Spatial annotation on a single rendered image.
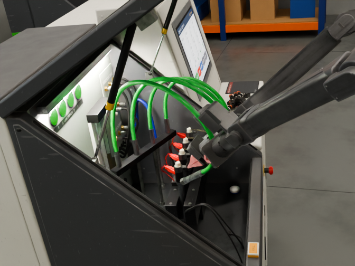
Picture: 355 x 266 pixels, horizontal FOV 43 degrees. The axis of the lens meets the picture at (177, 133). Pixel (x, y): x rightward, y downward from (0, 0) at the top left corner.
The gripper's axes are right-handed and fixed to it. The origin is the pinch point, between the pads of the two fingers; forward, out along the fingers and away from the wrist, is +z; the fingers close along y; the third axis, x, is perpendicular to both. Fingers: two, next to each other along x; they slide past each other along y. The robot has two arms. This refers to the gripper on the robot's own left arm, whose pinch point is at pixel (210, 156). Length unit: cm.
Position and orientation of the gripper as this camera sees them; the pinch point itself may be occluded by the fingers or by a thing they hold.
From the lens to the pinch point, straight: 128.6
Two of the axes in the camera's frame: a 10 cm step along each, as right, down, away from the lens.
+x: 6.3, 7.7, -0.8
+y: -7.3, 5.6, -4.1
